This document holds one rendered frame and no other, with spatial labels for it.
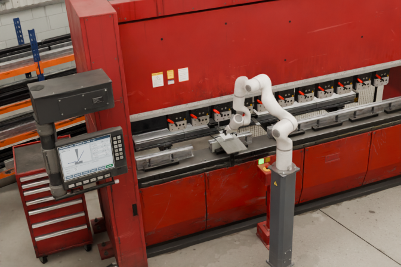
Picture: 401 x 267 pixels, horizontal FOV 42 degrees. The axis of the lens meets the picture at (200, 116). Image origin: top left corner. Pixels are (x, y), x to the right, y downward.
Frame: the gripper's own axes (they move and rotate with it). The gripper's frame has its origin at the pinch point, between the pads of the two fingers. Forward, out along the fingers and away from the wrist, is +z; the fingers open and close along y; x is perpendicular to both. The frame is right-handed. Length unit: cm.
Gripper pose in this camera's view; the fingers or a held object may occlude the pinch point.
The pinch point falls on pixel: (228, 133)
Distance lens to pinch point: 444.8
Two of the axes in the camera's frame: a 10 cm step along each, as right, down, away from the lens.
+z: -1.9, 3.9, 9.0
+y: -9.4, 2.0, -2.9
